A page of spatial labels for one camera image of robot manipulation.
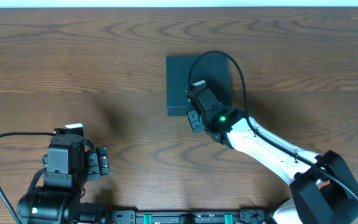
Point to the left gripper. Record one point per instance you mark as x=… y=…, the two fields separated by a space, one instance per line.
x=97 y=163

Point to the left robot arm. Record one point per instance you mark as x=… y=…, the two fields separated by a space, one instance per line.
x=54 y=196

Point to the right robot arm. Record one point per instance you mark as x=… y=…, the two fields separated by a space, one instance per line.
x=322 y=187

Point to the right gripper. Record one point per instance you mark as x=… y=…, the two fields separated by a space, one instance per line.
x=197 y=124

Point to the dark green box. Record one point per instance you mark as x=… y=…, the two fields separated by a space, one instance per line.
x=213 y=69

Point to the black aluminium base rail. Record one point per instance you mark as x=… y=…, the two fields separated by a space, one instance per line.
x=191 y=216

